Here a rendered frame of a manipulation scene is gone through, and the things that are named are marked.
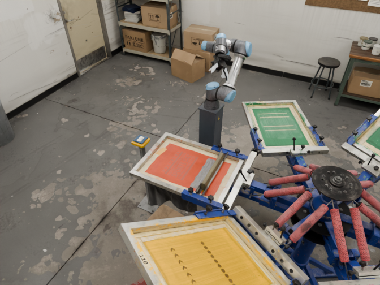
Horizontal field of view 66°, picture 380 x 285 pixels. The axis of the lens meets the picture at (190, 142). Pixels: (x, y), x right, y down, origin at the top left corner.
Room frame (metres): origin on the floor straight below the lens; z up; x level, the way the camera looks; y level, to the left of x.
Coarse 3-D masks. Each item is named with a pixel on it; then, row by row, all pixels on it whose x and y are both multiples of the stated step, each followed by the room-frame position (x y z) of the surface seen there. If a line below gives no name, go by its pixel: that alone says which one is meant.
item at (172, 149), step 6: (168, 150) 1.92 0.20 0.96; (174, 150) 1.92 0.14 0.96; (180, 150) 1.92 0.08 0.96; (186, 150) 1.92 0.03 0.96; (192, 150) 1.92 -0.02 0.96; (162, 156) 1.85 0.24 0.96; (168, 156) 1.84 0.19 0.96; (198, 156) 1.84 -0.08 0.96; (204, 156) 1.84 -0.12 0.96; (198, 162) 1.76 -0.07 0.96; (204, 162) 1.76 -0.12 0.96; (192, 168) 1.70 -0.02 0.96; (198, 168) 1.70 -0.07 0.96; (222, 168) 1.69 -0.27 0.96; (228, 168) 1.69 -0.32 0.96; (216, 174) 1.62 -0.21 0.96; (222, 174) 1.62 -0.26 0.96
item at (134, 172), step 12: (156, 144) 1.96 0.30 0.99; (192, 144) 1.97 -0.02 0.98; (204, 144) 1.96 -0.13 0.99; (144, 156) 1.81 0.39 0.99; (228, 156) 1.81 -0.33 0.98; (240, 168) 1.68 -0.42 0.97; (144, 180) 1.56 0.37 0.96; (156, 180) 1.53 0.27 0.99; (228, 180) 1.52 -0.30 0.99; (180, 192) 1.41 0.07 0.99
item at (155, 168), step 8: (160, 160) 1.80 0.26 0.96; (168, 160) 1.80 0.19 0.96; (152, 168) 1.70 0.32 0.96; (160, 168) 1.70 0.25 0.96; (160, 176) 1.61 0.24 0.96; (168, 176) 1.60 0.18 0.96; (192, 176) 1.60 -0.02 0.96; (184, 184) 1.52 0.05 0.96; (216, 184) 1.52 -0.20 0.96; (208, 192) 1.44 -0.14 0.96
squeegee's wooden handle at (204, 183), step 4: (220, 156) 1.73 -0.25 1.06; (216, 160) 1.68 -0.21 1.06; (220, 160) 1.70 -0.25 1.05; (216, 164) 1.64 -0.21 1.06; (212, 168) 1.59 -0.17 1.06; (216, 168) 1.62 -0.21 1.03; (208, 172) 1.55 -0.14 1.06; (212, 172) 1.55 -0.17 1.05; (208, 176) 1.50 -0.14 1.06; (212, 176) 1.56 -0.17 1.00; (204, 180) 1.46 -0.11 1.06; (208, 180) 1.49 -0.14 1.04; (204, 184) 1.43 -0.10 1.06; (204, 188) 1.43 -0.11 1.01
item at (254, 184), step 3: (252, 183) 1.45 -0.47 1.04; (255, 183) 1.45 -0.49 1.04; (258, 183) 1.45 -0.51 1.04; (261, 183) 1.45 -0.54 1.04; (252, 186) 1.43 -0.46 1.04; (255, 186) 1.42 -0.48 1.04; (258, 186) 1.42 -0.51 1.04; (261, 186) 1.42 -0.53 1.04; (264, 186) 1.42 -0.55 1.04; (255, 189) 1.41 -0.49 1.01; (258, 189) 1.40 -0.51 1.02; (261, 189) 1.39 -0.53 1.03; (264, 189) 1.39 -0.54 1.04; (258, 192) 1.40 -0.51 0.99; (261, 192) 1.39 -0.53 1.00
